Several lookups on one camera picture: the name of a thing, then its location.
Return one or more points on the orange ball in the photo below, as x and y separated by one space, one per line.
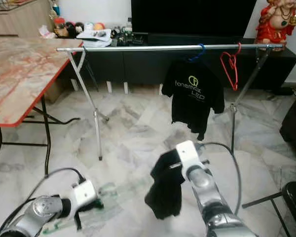
98 26

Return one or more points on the marble pattern folding table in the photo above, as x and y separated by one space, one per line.
24 74

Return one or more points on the blue hanger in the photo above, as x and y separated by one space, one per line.
203 48

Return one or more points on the white ball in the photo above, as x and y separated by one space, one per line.
88 26

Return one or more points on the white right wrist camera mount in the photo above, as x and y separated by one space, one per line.
187 154

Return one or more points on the red Buddha statue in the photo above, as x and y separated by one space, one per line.
276 29

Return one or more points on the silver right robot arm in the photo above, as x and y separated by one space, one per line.
207 190

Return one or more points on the black TV cabinet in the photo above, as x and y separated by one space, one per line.
138 66

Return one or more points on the white tissue packet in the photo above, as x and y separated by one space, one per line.
47 32

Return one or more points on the red plastic hanger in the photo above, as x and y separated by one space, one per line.
232 61

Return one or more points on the green plastic hanger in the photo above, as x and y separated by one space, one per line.
108 192

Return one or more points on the black television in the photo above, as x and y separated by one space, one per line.
192 17

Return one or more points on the jar with red lid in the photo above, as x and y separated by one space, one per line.
59 28

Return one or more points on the black soundbar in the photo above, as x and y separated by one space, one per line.
202 39

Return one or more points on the tall trophy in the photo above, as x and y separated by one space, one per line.
55 7

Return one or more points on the black fonemax T-shirt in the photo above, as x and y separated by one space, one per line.
192 111
165 187

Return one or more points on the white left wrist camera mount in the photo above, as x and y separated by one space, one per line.
85 193

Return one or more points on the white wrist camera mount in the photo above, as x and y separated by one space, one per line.
85 193
187 154

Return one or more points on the silver metal clothes rail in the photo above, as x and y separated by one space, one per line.
143 48

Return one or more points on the black plush toy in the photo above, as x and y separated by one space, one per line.
75 29

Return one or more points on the light wooden sideboard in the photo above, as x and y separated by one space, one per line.
19 19

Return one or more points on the white paper stack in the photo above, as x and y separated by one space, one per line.
93 35

